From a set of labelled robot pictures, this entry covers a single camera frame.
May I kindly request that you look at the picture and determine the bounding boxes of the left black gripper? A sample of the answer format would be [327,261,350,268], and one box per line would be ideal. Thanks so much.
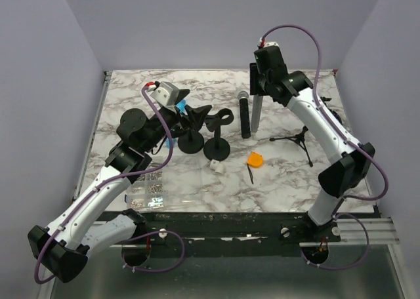
[142,90,211,152]

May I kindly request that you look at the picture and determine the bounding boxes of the black handheld microphone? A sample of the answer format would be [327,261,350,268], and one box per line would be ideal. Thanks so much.
[238,90,251,139]

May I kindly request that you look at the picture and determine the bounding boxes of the silver microphone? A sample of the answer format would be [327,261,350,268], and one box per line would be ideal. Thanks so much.
[251,95,263,134]

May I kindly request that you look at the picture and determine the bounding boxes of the black shock mount stand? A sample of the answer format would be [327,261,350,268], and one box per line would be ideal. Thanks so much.
[177,111,204,155]

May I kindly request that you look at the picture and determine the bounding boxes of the blue microphone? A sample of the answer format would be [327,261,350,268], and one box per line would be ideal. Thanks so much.
[165,98,186,149]

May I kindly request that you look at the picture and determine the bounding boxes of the black clip mic stand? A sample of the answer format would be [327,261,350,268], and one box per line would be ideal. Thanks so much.
[203,108,234,161]

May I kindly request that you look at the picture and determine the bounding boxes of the black tripod shock mount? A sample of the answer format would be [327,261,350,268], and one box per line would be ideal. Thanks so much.
[269,96,342,168]

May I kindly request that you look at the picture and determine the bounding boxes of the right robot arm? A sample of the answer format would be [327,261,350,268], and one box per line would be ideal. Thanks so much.
[250,43,375,241]

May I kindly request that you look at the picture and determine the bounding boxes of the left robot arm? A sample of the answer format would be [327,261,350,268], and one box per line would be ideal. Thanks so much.
[28,82,212,285]

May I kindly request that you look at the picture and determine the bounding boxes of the white plastic fitting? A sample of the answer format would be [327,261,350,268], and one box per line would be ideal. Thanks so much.
[209,159,226,174]

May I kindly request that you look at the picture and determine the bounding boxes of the orange tape measure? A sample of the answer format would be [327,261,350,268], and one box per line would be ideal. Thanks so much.
[246,151,263,184]

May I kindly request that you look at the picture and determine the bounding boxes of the clear screw organizer box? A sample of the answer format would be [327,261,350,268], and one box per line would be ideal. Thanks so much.
[125,154,206,211]

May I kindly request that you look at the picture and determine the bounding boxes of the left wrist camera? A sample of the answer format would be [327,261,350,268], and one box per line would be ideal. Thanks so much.
[147,81,180,107]

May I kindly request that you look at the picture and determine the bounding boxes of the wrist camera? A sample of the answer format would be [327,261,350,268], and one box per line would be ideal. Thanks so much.
[147,81,180,107]
[257,38,280,49]

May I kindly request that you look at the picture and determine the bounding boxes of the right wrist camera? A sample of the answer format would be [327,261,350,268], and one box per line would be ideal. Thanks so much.
[257,38,280,49]

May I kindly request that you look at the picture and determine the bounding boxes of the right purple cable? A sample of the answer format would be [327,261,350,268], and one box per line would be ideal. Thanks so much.
[261,24,390,271]

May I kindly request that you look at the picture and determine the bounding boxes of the purple cable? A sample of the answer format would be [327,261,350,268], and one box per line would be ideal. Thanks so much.
[261,24,390,271]
[33,86,186,285]

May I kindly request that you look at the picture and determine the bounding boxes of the black front mounting rail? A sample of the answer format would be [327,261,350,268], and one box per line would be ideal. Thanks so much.
[98,210,398,257]

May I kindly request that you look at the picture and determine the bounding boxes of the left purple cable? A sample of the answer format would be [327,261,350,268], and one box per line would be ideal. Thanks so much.
[33,86,186,285]

